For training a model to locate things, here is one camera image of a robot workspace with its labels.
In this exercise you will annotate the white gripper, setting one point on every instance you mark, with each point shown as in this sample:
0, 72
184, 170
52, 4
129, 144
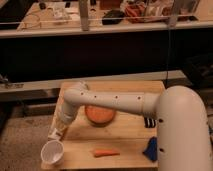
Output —
67, 118

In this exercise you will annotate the wooden table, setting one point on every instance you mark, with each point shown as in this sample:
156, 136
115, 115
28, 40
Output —
125, 134

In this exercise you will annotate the white plastic cup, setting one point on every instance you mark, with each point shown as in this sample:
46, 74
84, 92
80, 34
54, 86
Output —
52, 152

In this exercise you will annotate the orange bowl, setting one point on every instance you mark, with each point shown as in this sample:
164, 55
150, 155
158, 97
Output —
99, 115

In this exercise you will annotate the black and white striped object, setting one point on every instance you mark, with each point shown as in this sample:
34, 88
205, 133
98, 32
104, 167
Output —
149, 123

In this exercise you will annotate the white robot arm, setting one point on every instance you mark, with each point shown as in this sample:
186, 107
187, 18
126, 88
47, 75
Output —
183, 140

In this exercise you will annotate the blue cloth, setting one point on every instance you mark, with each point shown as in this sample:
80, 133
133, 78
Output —
151, 150

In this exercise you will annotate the grey vertical post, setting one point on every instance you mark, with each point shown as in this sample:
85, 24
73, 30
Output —
83, 9

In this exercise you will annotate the grey metal rail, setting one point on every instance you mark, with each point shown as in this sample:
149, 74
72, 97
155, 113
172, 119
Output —
50, 88

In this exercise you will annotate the black bag on shelf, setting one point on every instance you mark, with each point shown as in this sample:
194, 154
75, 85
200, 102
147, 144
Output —
113, 17

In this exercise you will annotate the orange carrot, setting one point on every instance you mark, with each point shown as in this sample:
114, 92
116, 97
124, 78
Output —
104, 152

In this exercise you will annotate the clear plastic bottle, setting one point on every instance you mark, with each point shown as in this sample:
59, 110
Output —
57, 130

